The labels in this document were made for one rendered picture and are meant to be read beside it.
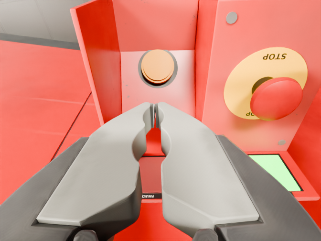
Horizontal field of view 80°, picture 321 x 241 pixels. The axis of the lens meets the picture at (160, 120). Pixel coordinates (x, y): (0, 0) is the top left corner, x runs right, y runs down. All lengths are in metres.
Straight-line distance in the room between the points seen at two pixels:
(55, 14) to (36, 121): 0.63
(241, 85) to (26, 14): 1.02
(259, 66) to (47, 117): 0.46
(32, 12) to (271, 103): 1.03
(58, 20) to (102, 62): 0.88
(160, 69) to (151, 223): 0.23
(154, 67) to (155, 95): 0.03
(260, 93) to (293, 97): 0.03
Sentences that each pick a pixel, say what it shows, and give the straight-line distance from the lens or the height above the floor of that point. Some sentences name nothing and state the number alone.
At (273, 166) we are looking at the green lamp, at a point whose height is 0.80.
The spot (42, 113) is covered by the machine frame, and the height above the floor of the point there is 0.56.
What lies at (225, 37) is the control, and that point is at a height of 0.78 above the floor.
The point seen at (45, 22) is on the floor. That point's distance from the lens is 1.08.
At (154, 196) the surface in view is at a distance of 0.20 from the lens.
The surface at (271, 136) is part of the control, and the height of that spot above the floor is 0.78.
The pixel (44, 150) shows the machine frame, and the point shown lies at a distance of 0.44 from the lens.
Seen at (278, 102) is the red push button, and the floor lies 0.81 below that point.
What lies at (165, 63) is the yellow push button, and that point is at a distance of 0.23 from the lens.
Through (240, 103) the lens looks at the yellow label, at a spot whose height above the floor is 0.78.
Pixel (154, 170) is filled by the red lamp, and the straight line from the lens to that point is 0.21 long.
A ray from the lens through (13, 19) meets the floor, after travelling 1.15.
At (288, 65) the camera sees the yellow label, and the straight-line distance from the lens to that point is 0.20.
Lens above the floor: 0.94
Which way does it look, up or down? 53 degrees down
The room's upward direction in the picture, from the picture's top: 180 degrees clockwise
